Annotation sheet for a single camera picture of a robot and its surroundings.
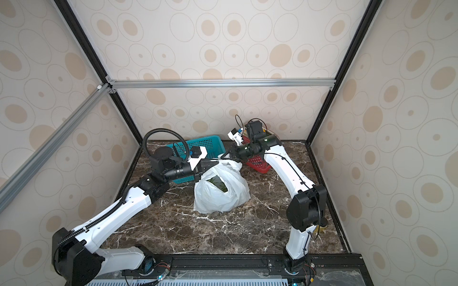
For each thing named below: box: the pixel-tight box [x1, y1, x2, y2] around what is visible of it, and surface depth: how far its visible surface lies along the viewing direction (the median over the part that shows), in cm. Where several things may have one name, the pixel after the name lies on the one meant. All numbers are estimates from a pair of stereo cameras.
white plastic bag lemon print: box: [193, 153, 251, 214], surface depth 74 cm
